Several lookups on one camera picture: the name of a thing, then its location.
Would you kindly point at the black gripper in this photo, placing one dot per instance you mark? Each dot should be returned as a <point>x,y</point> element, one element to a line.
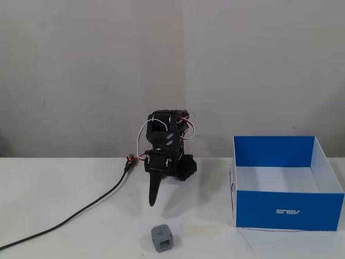
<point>158,162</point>

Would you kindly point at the gray hollow block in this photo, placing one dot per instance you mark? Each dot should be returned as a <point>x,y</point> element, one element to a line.
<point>161,238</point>

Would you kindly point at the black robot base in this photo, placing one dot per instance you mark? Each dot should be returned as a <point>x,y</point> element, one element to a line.
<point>187,167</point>

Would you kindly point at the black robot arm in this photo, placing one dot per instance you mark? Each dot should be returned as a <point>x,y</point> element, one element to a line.
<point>161,135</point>

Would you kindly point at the blue ASUS cardboard box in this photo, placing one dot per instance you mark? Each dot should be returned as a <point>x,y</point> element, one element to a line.
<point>285,207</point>

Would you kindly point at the controller board with red LED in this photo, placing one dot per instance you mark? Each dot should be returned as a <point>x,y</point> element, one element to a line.
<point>130,159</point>

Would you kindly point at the clear tape strip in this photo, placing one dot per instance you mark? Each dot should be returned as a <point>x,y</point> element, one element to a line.
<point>200,229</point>

